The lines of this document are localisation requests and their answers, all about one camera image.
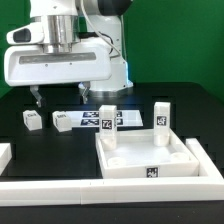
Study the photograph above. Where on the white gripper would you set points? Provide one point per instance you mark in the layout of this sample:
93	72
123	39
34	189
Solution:
28	65

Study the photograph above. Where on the white square table top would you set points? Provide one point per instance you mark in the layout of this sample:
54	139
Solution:
136	156

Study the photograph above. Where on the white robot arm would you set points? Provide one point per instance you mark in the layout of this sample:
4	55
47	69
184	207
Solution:
70	41

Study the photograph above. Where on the white marker sheet with tags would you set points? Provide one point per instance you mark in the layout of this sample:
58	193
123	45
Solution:
125	118

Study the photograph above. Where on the white block at left edge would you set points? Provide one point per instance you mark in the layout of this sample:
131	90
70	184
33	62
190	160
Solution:
5	156

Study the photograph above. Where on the white L-shaped obstacle fence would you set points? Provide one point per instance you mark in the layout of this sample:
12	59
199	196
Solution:
208	185

